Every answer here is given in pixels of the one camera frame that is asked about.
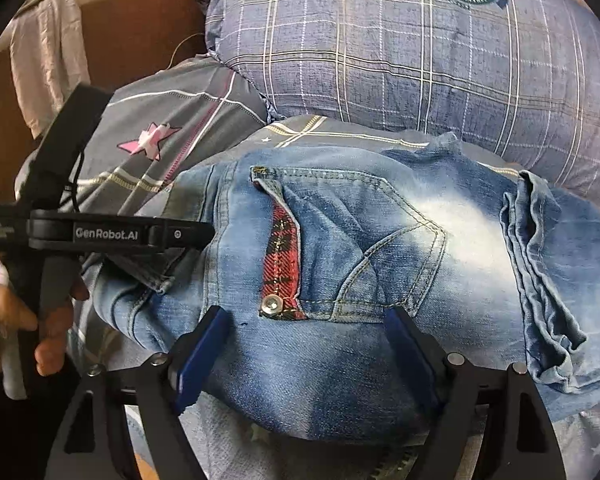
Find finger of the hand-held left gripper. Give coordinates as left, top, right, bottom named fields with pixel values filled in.
left=149, top=221, right=217, bottom=252

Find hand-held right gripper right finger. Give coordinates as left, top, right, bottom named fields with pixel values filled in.
left=384, top=306, right=563, bottom=480

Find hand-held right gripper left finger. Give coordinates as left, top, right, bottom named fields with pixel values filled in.
left=50, top=306, right=231, bottom=480

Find faded blue denim pants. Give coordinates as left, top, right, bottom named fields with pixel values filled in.
left=82, top=132, right=600, bottom=446

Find person's left hand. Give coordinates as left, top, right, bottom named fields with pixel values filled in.
left=0, top=276, right=90, bottom=376

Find grey star-print bed sheet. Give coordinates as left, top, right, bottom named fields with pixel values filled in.
left=15, top=55, right=600, bottom=480

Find pale hanging towel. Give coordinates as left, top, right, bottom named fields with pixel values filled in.
left=9, top=0, right=92, bottom=139

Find brown wooden headboard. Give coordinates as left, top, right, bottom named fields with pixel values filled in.
left=0, top=0, right=217, bottom=211

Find blue plaid pillow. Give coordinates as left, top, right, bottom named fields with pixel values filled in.
left=204, top=0, right=600, bottom=207

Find thin cable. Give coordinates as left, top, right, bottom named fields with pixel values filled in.
left=164, top=31, right=207, bottom=72

